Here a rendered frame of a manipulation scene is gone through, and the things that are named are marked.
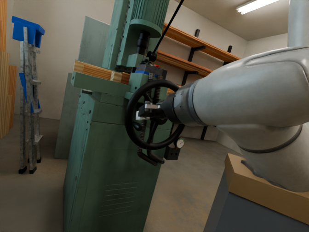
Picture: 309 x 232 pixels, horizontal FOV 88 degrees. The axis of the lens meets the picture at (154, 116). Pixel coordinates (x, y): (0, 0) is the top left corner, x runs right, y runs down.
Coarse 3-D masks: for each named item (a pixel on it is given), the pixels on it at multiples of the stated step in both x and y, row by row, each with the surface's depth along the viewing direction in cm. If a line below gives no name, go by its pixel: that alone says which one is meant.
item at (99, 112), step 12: (84, 96) 95; (84, 108) 89; (96, 108) 68; (108, 108) 71; (120, 108) 74; (96, 120) 70; (108, 120) 72; (120, 120) 75; (132, 120) 78; (168, 120) 89
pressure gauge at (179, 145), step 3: (177, 138) 89; (180, 138) 88; (174, 141) 89; (177, 141) 88; (180, 141) 89; (183, 141) 90; (174, 144) 90; (177, 144) 89; (180, 144) 90; (183, 144) 91; (177, 147) 89; (180, 147) 90
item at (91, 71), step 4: (84, 68) 76; (88, 68) 77; (92, 68) 78; (96, 68) 79; (84, 72) 76; (88, 72) 77; (92, 72) 78; (96, 72) 79; (100, 72) 80; (104, 72) 81; (108, 72) 82; (96, 76) 80; (100, 76) 80; (104, 76) 81; (108, 76) 82
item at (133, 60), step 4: (128, 56) 94; (132, 56) 88; (136, 56) 84; (140, 56) 84; (144, 56) 85; (128, 60) 93; (132, 60) 87; (136, 60) 83; (140, 60) 84; (128, 64) 92; (132, 64) 87; (136, 64) 84
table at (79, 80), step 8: (72, 80) 71; (80, 80) 63; (88, 80) 64; (96, 80) 66; (104, 80) 67; (88, 88) 65; (96, 88) 66; (104, 88) 68; (112, 88) 70; (120, 88) 71; (128, 88) 73; (120, 96) 72; (128, 96) 69
